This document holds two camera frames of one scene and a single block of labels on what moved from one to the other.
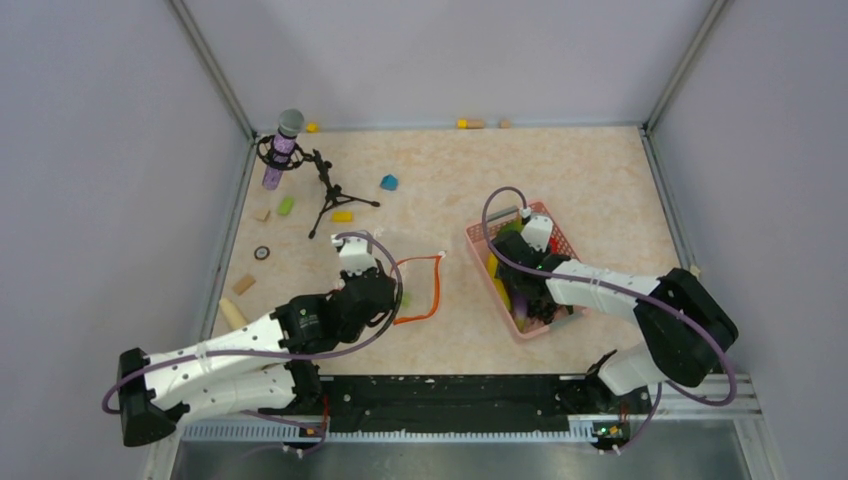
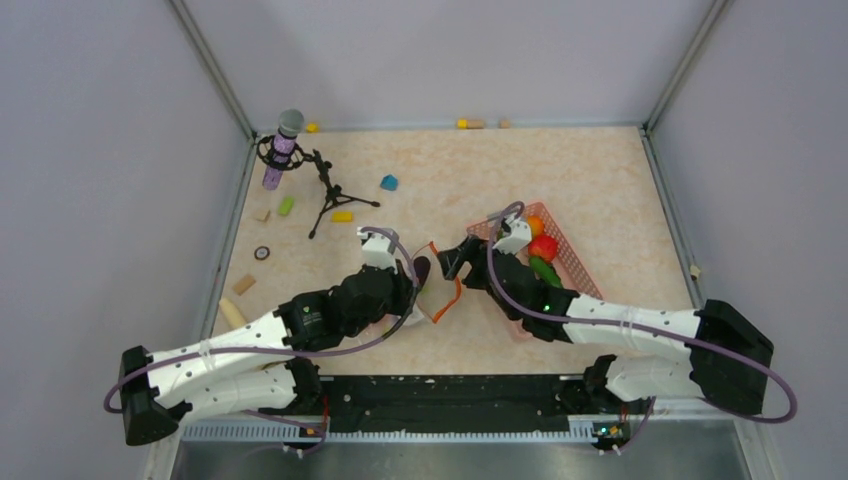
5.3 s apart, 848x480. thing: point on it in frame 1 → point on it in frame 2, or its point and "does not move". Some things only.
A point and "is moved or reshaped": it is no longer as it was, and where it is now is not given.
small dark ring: (262, 253) does not move
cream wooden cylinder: (232, 315) does not move
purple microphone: (290, 121) does not move
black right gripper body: (544, 255) → (478, 278)
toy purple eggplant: (521, 308) is moved or reshaped
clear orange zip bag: (420, 279) is moved or reshaped
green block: (286, 206) does not move
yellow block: (342, 216) does not move
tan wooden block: (243, 284) does not move
